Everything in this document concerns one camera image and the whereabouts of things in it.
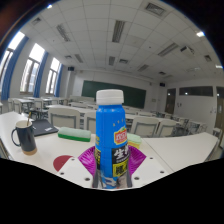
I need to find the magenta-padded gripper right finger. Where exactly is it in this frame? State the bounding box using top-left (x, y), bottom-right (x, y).
top-left (128, 145), bottom-right (174, 188)

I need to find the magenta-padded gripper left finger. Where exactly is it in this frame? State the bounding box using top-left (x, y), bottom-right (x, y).
top-left (54, 145), bottom-right (98, 189)

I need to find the blue drink bottle white cap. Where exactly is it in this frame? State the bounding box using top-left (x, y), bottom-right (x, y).
top-left (93, 88), bottom-right (132, 191)

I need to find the flat round red coaster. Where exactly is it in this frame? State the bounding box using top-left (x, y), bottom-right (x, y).
top-left (53, 154), bottom-right (75, 173)

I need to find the group of classroom chairs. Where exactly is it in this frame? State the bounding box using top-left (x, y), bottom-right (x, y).
top-left (6, 95), bottom-right (222, 139)

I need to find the black laptop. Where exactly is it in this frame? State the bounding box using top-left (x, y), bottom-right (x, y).
top-left (31, 118), bottom-right (60, 138)

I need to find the dark blue mug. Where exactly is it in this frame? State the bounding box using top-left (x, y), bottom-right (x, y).
top-left (10, 119), bottom-right (38, 156)

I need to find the wooden stick in mug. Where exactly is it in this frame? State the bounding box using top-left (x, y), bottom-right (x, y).
top-left (26, 111), bottom-right (33, 128)

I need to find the dark classroom door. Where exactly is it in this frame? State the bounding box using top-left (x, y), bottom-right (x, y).
top-left (164, 87), bottom-right (177, 115)

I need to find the green chalkboard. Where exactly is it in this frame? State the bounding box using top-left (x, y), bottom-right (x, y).
top-left (81, 79), bottom-right (147, 110)

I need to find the blue curtain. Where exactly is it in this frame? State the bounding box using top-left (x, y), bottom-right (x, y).
top-left (0, 35), bottom-right (30, 101)
top-left (54, 63), bottom-right (65, 98)
top-left (33, 51), bottom-right (50, 99)

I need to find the large classroom window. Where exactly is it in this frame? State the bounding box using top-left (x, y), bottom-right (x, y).
top-left (19, 43), bottom-right (46, 94)
top-left (0, 31), bottom-right (26, 88)
top-left (45, 57), bottom-right (62, 96)

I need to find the group of ceiling lights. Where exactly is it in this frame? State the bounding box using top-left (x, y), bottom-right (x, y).
top-left (29, 2), bottom-right (224, 75)

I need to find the dark high wall window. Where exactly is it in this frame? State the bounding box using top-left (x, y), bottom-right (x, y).
top-left (178, 85), bottom-right (214, 98)

